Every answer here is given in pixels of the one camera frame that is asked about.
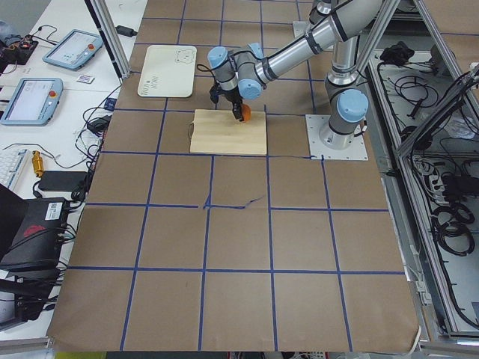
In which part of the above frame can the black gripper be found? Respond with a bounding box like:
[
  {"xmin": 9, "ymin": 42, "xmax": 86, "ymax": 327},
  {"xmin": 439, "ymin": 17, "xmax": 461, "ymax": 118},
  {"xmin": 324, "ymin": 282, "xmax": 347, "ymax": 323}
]
[{"xmin": 222, "ymin": 88, "xmax": 243, "ymax": 122}]

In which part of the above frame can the orange fruit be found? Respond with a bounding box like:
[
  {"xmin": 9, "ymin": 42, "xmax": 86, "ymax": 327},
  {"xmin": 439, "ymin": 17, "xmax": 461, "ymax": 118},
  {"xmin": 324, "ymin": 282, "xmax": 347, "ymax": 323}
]
[{"xmin": 240, "ymin": 104, "xmax": 251, "ymax": 122}]

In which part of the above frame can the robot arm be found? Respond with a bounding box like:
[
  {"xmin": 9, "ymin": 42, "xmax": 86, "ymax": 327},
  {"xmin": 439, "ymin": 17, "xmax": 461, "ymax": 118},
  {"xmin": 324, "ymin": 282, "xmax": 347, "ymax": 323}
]
[{"xmin": 207, "ymin": 0, "xmax": 382, "ymax": 150}]

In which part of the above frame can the cream bear tray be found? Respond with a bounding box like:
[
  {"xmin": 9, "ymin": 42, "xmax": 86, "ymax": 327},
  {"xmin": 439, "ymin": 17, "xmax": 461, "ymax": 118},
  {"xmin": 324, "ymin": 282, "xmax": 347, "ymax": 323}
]
[{"xmin": 138, "ymin": 45, "xmax": 197, "ymax": 98}]

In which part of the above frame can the bamboo cutting board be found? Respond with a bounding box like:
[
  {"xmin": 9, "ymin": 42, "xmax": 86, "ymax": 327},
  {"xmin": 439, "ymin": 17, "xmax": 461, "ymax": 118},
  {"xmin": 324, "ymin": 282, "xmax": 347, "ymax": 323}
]
[{"xmin": 190, "ymin": 109, "xmax": 267, "ymax": 156}]

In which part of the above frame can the black power adapter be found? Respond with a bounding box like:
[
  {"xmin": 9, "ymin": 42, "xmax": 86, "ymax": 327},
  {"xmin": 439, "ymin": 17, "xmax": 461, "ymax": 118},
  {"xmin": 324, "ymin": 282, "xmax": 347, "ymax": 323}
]
[{"xmin": 115, "ymin": 25, "xmax": 138, "ymax": 37}]

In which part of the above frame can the small printed card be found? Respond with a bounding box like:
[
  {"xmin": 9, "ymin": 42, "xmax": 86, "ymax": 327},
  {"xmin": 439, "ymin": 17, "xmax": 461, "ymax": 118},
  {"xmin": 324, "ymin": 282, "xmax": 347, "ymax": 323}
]
[{"xmin": 76, "ymin": 74, "xmax": 94, "ymax": 84}]

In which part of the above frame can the upper teach pendant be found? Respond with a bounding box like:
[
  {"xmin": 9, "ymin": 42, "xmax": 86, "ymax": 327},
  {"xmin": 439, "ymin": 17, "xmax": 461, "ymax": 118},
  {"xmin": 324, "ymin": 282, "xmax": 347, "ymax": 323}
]
[{"xmin": 43, "ymin": 29, "xmax": 103, "ymax": 70}]

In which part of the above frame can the teach pendant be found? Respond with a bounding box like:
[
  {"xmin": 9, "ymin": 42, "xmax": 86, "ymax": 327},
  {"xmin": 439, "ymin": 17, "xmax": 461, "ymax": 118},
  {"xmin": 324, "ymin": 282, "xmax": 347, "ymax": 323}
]
[
  {"xmin": 43, "ymin": 29, "xmax": 103, "ymax": 70},
  {"xmin": 1, "ymin": 78, "xmax": 64, "ymax": 126}
]

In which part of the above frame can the black power brick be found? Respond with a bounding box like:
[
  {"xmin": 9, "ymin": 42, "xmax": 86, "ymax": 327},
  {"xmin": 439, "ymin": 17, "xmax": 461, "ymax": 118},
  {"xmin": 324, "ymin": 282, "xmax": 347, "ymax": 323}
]
[{"xmin": 38, "ymin": 171, "xmax": 87, "ymax": 191}]

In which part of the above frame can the lower teach pendant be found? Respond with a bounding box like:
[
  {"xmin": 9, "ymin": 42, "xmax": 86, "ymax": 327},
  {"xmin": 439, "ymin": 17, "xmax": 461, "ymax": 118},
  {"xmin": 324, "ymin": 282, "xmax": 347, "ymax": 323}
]
[{"xmin": 1, "ymin": 78, "xmax": 64, "ymax": 126}]

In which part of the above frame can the yellow connector tool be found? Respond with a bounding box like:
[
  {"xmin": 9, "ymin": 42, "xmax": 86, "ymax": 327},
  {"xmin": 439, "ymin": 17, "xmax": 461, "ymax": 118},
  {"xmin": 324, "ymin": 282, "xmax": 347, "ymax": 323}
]
[{"xmin": 31, "ymin": 150, "xmax": 44, "ymax": 178}]

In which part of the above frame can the white keyboard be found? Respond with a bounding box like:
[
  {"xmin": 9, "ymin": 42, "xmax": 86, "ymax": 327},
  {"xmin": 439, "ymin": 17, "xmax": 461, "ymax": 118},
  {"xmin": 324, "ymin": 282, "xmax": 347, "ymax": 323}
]
[{"xmin": 1, "ymin": 148, "xmax": 32, "ymax": 190}]

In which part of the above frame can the black computer box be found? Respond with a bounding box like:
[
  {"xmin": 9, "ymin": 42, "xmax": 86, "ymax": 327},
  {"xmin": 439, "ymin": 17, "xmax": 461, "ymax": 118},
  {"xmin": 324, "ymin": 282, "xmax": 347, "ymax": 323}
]
[{"xmin": 1, "ymin": 186, "xmax": 70, "ymax": 273}]

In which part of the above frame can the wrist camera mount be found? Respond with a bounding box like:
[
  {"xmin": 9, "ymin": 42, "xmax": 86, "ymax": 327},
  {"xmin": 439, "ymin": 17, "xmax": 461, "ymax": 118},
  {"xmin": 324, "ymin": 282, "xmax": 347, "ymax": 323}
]
[{"xmin": 209, "ymin": 84, "xmax": 221, "ymax": 104}]

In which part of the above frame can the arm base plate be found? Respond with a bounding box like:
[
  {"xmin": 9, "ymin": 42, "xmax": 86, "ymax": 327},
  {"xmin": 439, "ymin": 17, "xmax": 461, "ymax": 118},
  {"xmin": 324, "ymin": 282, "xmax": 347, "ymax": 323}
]
[{"xmin": 305, "ymin": 114, "xmax": 368, "ymax": 161}]

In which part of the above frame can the aluminium frame post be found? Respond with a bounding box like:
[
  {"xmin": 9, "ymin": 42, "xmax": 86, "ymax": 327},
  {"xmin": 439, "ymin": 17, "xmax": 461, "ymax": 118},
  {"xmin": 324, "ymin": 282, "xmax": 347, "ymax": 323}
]
[{"xmin": 84, "ymin": 0, "xmax": 131, "ymax": 79}]

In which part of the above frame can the black cable bundle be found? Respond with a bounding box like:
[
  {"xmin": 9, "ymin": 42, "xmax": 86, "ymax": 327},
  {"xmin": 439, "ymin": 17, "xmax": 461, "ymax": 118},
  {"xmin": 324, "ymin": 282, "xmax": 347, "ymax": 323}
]
[{"xmin": 430, "ymin": 203, "xmax": 476, "ymax": 259}]

